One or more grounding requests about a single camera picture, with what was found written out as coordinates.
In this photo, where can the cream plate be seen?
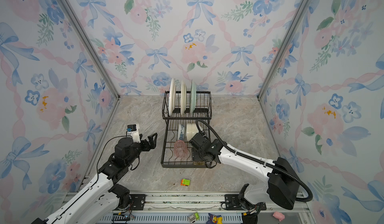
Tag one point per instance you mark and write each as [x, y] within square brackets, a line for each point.
[183, 100]

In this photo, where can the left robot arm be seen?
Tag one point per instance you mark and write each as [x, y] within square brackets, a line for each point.
[103, 193]

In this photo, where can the white plate with blue rim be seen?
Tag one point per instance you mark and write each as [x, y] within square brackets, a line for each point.
[172, 95]

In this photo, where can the small colourful toy cube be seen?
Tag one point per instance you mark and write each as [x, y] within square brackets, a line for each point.
[185, 182]

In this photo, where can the yellow transparent cup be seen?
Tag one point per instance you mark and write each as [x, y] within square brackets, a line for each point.
[199, 163]

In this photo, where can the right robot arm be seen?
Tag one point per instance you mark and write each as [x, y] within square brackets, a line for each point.
[276, 185]

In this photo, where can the purple yellow toy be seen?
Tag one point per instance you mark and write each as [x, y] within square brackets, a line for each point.
[213, 219]

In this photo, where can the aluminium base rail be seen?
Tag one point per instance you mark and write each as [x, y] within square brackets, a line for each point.
[174, 208]

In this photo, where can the blue floral bowl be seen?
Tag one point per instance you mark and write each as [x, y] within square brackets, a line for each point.
[181, 132]

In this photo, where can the green white small box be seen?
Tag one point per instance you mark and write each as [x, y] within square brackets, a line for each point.
[194, 217]

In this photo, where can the black wire dish rack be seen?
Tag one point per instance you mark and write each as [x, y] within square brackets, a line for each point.
[203, 112]

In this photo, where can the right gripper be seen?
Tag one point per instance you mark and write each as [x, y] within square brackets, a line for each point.
[195, 155]

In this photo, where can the pink transparent cup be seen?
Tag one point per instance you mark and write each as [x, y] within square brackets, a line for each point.
[181, 150]

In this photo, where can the pink toy pig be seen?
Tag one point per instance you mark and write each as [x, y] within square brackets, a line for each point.
[279, 216]

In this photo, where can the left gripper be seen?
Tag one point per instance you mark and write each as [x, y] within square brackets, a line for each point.
[152, 144]

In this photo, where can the green plate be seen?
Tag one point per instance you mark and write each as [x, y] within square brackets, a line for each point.
[193, 97]

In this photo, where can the cream ceramic bowl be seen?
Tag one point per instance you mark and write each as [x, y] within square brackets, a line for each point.
[191, 131]

